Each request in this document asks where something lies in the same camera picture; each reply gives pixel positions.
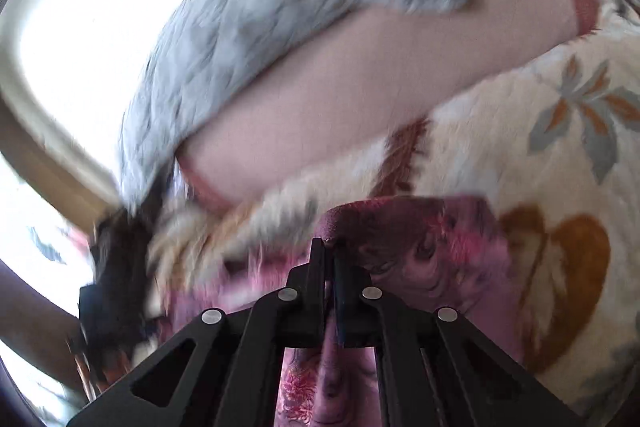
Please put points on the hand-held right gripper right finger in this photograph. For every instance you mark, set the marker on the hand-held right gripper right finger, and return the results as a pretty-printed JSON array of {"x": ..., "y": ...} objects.
[{"x": 345, "y": 307}]

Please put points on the grey quilted cover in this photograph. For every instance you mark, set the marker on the grey quilted cover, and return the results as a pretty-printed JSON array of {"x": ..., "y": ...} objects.
[{"x": 250, "y": 32}]

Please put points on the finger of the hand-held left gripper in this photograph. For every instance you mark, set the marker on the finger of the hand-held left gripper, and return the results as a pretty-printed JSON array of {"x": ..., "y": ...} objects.
[{"x": 127, "y": 247}]

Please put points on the purple floral shirt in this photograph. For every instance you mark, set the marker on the purple floral shirt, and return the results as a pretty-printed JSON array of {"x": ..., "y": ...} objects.
[{"x": 425, "y": 247}]

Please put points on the stained glass window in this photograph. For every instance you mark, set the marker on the stained glass window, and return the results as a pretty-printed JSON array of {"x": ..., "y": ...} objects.
[{"x": 30, "y": 227}]

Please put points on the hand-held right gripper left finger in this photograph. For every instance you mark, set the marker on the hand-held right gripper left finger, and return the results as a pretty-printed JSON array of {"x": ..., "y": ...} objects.
[{"x": 317, "y": 287}]

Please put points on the leaf-print fleece blanket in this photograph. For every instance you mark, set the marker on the leaf-print fleece blanket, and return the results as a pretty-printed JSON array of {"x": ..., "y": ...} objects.
[{"x": 500, "y": 147}]

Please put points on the wooden window frame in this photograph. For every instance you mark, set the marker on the wooden window frame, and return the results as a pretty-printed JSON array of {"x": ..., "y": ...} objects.
[{"x": 50, "y": 157}]

